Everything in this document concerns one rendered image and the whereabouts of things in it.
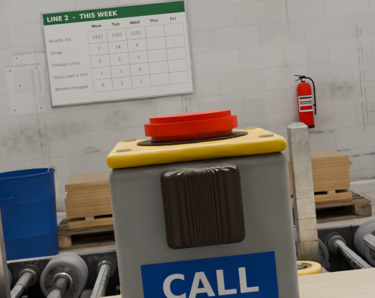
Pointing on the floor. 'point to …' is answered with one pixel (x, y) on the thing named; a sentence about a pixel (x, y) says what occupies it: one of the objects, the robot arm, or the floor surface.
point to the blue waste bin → (28, 212)
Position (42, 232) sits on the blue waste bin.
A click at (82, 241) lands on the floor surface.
